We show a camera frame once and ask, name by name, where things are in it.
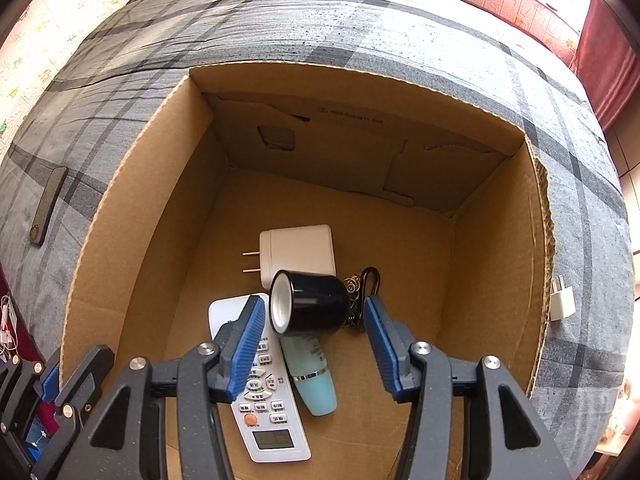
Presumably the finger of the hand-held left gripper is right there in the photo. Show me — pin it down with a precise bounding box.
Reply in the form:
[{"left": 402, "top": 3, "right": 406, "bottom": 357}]
[
  {"left": 0, "top": 352, "right": 46, "bottom": 441},
  {"left": 30, "top": 344, "right": 117, "bottom": 480}
]

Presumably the black smartphone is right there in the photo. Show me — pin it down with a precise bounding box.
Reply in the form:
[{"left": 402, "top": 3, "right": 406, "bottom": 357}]
[{"left": 29, "top": 166, "right": 68, "bottom": 248}]

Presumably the white charger adapter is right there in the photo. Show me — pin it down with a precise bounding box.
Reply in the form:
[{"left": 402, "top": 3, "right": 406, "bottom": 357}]
[{"left": 242, "top": 225, "right": 337, "bottom": 283}]

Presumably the brown cardboard box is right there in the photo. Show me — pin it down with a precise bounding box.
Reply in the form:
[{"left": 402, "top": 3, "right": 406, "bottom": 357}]
[{"left": 60, "top": 64, "right": 557, "bottom": 480}]

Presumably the black carabiner keychain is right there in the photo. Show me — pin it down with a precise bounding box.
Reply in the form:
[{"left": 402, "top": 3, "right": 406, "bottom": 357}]
[{"left": 342, "top": 266, "right": 383, "bottom": 333}]

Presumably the black lamp socket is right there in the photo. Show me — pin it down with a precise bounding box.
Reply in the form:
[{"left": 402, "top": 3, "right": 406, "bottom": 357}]
[{"left": 270, "top": 270, "right": 351, "bottom": 337}]

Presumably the small white plug adapter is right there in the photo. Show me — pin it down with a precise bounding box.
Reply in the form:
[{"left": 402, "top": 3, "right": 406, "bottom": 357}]
[{"left": 550, "top": 276, "right": 576, "bottom": 321}]

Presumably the white cable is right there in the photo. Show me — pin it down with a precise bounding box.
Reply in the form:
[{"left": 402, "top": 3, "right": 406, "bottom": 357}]
[{"left": 0, "top": 295, "right": 21, "bottom": 356}]

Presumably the teal cosmetic tube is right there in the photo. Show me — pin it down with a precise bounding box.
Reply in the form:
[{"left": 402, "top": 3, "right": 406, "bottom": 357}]
[{"left": 280, "top": 332, "right": 337, "bottom": 416}]

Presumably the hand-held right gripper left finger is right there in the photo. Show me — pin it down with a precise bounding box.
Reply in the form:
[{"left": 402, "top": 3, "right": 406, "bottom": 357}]
[{"left": 82, "top": 295, "right": 267, "bottom": 480}]

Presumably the grey plaid blanket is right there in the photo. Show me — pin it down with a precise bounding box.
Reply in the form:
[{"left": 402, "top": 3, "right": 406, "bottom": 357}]
[{"left": 0, "top": 0, "right": 633, "bottom": 480}]

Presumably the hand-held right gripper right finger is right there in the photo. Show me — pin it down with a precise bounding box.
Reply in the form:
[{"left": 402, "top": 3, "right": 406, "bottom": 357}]
[{"left": 362, "top": 296, "right": 571, "bottom": 480}]

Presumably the red curtain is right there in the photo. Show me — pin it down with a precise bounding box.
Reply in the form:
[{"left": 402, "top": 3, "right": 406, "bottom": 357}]
[{"left": 572, "top": 0, "right": 640, "bottom": 131}]

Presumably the white remote control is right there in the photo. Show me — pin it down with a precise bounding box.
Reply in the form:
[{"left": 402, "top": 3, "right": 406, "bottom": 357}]
[{"left": 208, "top": 292, "right": 312, "bottom": 463}]

